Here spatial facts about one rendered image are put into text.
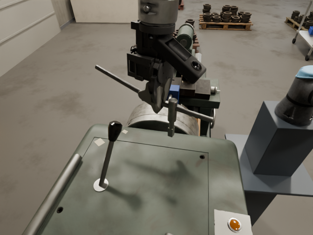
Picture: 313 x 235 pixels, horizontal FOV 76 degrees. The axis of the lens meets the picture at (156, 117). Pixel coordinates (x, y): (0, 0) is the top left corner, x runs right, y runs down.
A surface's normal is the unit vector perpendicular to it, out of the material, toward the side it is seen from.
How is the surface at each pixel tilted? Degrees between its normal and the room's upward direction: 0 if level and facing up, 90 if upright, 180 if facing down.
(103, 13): 90
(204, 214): 0
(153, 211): 0
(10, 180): 0
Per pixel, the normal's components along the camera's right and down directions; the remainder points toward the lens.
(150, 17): -0.38, 0.56
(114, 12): -0.09, 0.66
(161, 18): 0.18, 0.62
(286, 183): -0.01, -0.75
